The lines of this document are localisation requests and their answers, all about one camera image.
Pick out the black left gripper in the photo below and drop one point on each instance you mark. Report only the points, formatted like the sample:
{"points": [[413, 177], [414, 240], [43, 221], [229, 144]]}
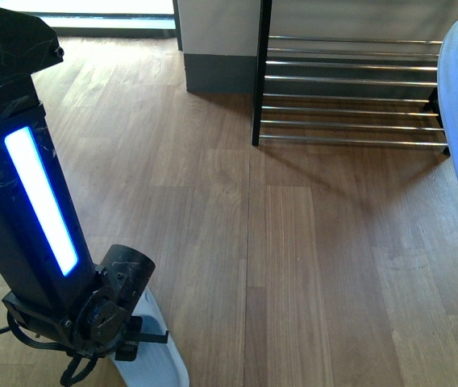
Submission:
{"points": [[101, 322]]}

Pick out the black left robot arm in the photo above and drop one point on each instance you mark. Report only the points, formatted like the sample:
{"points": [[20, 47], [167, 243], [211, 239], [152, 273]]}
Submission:
{"points": [[56, 290]]}

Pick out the black metal shoe rack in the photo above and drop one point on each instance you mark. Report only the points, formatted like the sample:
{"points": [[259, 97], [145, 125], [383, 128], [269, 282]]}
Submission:
{"points": [[332, 73]]}

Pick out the grey window frame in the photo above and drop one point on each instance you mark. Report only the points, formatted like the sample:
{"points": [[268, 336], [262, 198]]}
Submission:
{"points": [[120, 19]]}

